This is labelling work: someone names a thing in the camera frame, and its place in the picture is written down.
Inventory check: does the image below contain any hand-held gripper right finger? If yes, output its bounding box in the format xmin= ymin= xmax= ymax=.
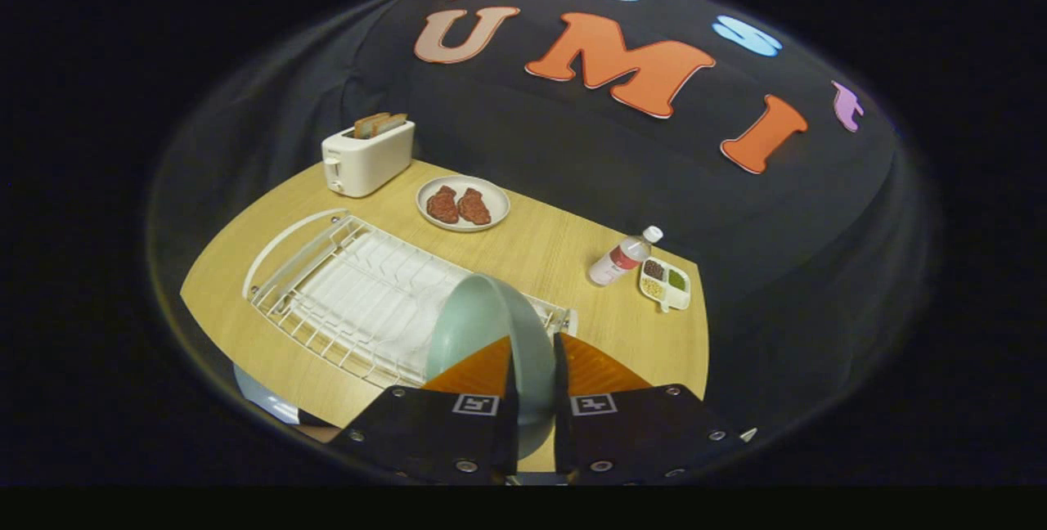
xmin=554 ymin=332 xmax=757 ymax=486

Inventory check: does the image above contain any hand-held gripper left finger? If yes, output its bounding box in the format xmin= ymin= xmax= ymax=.
xmin=327 ymin=335 xmax=520 ymax=486

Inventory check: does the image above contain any pale green plate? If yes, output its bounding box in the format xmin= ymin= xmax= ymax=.
xmin=425 ymin=272 xmax=559 ymax=460

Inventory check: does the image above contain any white wire dish rack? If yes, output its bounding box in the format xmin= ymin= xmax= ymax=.
xmin=242 ymin=208 xmax=578 ymax=390

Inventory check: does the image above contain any beige plate with meat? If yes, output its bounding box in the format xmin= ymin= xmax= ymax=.
xmin=416 ymin=176 xmax=511 ymax=233

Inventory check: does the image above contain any white divided bean tray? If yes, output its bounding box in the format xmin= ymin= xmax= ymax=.
xmin=638 ymin=257 xmax=692 ymax=313

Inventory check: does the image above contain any clear red-label water bottle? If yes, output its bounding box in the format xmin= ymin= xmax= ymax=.
xmin=588 ymin=225 xmax=664 ymax=287

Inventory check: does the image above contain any red-brown meat piece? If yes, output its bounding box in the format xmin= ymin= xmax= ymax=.
xmin=426 ymin=185 xmax=461 ymax=225
xmin=457 ymin=187 xmax=492 ymax=226

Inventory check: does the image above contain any pale blue object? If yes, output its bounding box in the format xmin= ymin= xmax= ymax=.
xmin=233 ymin=362 xmax=302 ymax=426

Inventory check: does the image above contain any black backdrop cloth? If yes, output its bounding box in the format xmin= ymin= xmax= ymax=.
xmin=151 ymin=0 xmax=937 ymax=449

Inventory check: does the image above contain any white toaster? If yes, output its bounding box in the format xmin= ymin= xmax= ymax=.
xmin=321 ymin=119 xmax=416 ymax=199

